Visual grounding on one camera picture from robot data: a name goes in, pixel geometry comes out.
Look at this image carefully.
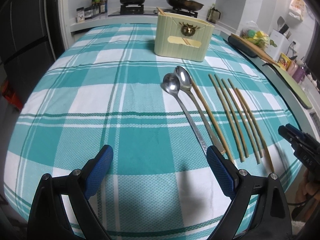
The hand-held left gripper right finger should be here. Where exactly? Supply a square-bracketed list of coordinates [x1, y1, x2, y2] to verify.
[206, 145, 293, 240]

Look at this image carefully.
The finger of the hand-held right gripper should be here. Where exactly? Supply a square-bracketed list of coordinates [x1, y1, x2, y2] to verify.
[286, 124, 320, 147]
[278, 125, 304, 146]

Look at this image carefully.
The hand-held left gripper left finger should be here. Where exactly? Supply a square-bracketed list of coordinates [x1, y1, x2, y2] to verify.
[27, 144, 114, 240]

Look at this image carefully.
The olive bamboo chopstick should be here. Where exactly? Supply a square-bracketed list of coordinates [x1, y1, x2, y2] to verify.
[227, 78, 263, 159]
[214, 74, 250, 158]
[208, 73, 245, 162]
[221, 78, 260, 165]

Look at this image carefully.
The long stainless steel spoon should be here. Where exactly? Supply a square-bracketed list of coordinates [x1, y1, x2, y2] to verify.
[174, 66, 226, 155]
[162, 73, 209, 155]

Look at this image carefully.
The cream utensil holder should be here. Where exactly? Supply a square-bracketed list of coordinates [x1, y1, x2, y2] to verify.
[154, 13, 215, 62]

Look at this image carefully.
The person's right hand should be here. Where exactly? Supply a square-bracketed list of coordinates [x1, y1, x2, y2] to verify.
[295, 174, 320, 205]

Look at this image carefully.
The green cutting board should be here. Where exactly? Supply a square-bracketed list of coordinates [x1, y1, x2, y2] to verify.
[274, 64, 313, 109]

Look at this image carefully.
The purple bottle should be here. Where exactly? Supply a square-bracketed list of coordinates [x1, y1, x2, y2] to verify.
[292, 64, 307, 83]

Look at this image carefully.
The pink bottle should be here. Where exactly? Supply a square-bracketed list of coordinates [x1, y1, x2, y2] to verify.
[287, 61, 299, 74]

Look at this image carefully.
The teal white checked tablecloth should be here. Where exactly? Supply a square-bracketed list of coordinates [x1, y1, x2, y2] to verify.
[4, 24, 304, 240]

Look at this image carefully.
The yellow packet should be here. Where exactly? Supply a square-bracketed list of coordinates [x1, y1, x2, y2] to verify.
[278, 53, 292, 70]

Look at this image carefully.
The white knife block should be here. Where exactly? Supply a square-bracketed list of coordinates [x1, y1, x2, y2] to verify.
[269, 29, 292, 58]

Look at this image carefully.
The wooden cutting board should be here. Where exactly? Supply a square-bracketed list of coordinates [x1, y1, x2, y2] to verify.
[231, 33, 280, 67]

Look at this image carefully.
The dark blue pad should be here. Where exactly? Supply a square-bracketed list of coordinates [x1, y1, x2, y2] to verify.
[228, 34, 258, 56]

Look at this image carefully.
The red object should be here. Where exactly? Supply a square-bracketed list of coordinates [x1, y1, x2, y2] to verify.
[0, 80, 23, 111]

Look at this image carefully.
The white kitchen counter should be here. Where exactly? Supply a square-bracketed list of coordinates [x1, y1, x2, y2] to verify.
[70, 12, 240, 37]

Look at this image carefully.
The dark refrigerator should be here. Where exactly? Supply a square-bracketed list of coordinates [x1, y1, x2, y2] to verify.
[0, 0, 63, 110]

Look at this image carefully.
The black gas stove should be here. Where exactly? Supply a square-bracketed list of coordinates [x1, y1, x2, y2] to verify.
[108, 4, 200, 17]

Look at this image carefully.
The black power cable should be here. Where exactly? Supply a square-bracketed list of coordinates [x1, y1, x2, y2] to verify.
[287, 44, 297, 61]

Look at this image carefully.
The glass pitcher with handle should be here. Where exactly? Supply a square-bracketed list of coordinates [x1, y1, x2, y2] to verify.
[207, 4, 222, 23]

